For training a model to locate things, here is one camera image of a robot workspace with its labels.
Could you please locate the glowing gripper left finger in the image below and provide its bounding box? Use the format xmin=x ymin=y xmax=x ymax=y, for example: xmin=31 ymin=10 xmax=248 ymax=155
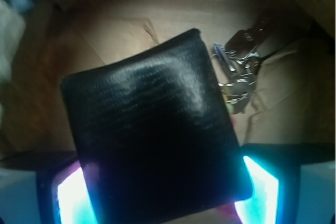
xmin=1 ymin=151 xmax=97 ymax=223

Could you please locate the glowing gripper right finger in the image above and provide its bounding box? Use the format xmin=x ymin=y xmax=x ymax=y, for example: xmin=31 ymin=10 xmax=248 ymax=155
xmin=235 ymin=143 xmax=335 ymax=223

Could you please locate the black box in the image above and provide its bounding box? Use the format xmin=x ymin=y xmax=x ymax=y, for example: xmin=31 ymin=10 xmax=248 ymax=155
xmin=60 ymin=29 xmax=253 ymax=223

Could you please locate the bunch of silver keys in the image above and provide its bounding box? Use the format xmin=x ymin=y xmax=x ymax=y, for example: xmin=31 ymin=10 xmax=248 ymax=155
xmin=213 ymin=13 xmax=277 ymax=114

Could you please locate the brown paper bag bin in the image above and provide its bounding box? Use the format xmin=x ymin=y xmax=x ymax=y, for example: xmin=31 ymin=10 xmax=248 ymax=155
xmin=1 ymin=0 xmax=335 ymax=153

